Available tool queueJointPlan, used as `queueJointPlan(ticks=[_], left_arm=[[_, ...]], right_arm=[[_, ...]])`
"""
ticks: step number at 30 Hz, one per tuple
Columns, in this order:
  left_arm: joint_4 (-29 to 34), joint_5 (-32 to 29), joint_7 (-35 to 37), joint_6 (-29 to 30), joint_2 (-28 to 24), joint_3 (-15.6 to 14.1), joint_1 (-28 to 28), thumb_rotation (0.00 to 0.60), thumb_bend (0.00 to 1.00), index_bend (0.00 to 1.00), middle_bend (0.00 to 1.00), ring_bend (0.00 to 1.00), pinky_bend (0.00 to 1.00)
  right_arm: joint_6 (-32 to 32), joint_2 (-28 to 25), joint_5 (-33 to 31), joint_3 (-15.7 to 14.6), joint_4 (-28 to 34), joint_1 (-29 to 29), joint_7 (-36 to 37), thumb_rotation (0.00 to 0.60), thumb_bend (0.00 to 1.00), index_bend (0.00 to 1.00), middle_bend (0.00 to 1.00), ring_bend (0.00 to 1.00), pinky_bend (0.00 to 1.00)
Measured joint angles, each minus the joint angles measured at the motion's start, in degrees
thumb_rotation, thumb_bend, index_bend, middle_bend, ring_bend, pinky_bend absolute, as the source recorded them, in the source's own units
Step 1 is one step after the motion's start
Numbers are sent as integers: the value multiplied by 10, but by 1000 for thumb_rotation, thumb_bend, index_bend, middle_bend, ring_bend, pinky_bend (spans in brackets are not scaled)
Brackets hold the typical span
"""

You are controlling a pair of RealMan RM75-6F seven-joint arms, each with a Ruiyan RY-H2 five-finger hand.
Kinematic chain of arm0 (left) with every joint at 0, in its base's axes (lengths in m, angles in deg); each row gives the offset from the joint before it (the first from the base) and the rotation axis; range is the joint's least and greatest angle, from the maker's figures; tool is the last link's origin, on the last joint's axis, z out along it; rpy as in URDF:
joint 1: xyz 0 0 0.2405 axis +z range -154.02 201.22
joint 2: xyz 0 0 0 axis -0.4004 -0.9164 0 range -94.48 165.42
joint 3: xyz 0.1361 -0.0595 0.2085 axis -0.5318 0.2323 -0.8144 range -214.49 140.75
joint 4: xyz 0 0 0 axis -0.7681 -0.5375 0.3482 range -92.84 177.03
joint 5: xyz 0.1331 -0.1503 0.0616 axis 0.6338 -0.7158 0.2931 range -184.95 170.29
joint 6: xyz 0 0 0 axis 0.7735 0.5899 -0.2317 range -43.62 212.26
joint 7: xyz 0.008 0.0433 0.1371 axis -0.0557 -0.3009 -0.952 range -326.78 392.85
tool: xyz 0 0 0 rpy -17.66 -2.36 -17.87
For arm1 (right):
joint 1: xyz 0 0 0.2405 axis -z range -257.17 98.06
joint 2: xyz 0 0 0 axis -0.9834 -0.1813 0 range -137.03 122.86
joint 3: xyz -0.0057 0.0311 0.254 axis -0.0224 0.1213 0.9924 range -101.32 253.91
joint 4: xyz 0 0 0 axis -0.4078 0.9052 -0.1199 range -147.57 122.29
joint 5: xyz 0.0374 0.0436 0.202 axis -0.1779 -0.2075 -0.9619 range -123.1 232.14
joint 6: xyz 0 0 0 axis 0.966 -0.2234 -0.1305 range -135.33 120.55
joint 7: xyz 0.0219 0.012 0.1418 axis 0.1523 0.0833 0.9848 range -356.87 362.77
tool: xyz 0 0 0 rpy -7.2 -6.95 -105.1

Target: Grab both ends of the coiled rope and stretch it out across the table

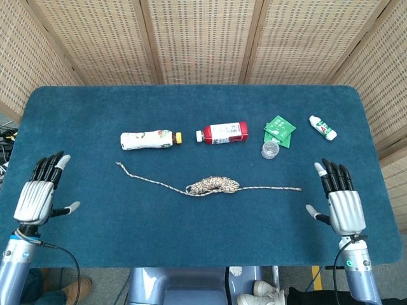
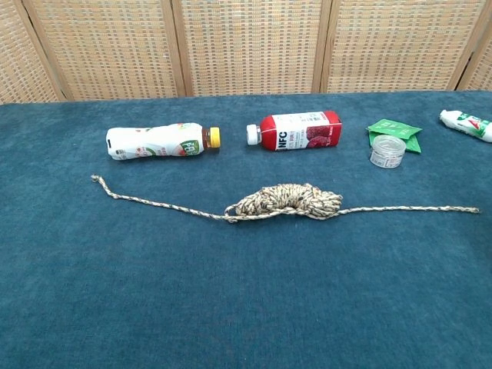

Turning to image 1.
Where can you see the red juice bottle white cap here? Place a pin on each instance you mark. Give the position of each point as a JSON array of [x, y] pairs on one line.
[[225, 133]]

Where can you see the small clear plastic jar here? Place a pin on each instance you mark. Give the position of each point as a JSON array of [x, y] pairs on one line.
[[270, 150]]

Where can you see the blue jeans leg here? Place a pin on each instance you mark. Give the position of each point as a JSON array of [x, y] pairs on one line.
[[35, 286]]

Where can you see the white sneaker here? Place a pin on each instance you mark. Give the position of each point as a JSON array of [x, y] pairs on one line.
[[254, 300], [265, 287]]

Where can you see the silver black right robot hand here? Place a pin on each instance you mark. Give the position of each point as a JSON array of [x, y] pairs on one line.
[[345, 209]]

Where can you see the small white bottle green label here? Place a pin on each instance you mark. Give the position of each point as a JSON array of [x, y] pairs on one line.
[[322, 127]]

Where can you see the green sachet packet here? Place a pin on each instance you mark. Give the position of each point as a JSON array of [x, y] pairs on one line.
[[280, 127], [284, 144]]

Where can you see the brown leather shoe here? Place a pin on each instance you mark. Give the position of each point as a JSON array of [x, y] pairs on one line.
[[78, 289]]

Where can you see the blue carpet table cover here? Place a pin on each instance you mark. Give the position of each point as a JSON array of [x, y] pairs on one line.
[[159, 228]]

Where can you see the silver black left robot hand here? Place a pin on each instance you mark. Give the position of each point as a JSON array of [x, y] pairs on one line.
[[33, 200]]

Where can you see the woven wicker screen panel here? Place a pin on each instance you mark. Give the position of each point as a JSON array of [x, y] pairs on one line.
[[19, 63], [203, 38], [95, 38], [311, 38], [384, 79]]

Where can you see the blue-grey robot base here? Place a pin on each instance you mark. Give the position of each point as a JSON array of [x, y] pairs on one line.
[[178, 286]]

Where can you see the white bottle yellow cap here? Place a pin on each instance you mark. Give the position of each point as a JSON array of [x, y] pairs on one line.
[[146, 140]]

